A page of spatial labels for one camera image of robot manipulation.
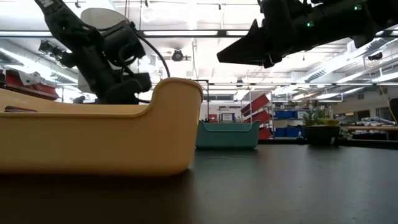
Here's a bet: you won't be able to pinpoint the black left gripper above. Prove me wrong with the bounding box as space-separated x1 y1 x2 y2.
77 43 152 105

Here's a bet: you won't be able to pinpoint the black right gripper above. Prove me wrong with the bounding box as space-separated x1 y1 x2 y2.
216 0 301 69

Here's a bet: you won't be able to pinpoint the yellow plastic bin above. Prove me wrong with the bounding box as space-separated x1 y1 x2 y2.
0 77 204 177

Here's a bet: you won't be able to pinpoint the teal plastic bin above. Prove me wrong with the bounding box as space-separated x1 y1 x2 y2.
195 120 261 150

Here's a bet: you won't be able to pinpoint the red bin rack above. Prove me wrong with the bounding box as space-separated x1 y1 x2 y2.
239 93 272 140

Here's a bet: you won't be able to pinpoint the white shade table lamp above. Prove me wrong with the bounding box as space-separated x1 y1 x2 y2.
76 7 139 94

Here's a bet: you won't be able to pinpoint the black studio light cluster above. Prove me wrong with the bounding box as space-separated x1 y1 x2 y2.
38 39 68 62

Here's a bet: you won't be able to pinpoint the framed sign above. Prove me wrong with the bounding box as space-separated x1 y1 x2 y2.
220 111 236 123

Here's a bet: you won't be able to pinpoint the blue storage bins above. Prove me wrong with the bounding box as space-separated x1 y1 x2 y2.
273 110 305 138

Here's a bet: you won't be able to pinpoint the red shelf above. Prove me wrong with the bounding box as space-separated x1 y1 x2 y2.
0 68 60 102

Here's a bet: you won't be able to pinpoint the potted succulent plant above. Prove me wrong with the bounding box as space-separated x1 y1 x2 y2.
300 105 354 146

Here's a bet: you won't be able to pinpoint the background workbench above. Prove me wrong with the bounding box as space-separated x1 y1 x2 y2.
340 115 398 141

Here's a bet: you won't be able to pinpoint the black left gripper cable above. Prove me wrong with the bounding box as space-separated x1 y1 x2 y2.
133 29 171 78

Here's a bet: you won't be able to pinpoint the round black ceiling camera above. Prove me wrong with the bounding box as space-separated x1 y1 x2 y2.
171 49 185 62

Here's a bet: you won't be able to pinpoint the black metal stand frame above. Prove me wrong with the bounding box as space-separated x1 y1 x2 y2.
192 79 210 123

